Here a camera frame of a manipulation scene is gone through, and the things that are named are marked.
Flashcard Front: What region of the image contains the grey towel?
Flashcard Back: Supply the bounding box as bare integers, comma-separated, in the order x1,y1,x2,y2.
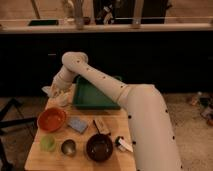
42,86,57,98

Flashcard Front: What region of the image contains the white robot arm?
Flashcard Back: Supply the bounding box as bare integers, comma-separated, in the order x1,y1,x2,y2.
51,52,183,171

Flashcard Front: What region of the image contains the white paper cup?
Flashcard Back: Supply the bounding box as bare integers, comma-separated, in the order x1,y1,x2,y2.
56,93,69,107

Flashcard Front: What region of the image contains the light green plastic cup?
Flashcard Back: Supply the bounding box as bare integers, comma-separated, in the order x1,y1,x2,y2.
40,135,56,152

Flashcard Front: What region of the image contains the small metal cup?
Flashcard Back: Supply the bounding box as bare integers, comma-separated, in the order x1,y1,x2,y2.
61,139,76,157

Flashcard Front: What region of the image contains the green plastic tray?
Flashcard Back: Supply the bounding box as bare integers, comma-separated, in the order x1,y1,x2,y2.
72,76,120,110

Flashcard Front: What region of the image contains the orange bowl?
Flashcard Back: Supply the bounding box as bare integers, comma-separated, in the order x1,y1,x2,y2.
37,107,66,133

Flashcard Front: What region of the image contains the blue sponge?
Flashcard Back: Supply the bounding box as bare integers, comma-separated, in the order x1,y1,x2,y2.
68,117,88,134

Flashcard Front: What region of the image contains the wooden scrub brush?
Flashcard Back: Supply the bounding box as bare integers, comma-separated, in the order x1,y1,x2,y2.
93,117,111,135

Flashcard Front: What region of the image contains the black tripod stand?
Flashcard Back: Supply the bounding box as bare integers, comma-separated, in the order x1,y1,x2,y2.
0,97,38,171

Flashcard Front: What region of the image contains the green tray on counter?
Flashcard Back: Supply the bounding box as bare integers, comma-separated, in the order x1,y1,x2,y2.
28,20,59,26

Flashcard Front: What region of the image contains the dark purple bowl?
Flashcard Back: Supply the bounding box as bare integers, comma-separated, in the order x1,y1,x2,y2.
86,134,113,162

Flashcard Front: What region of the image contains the white handled dish brush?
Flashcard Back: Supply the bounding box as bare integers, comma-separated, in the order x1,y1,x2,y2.
115,136,133,152

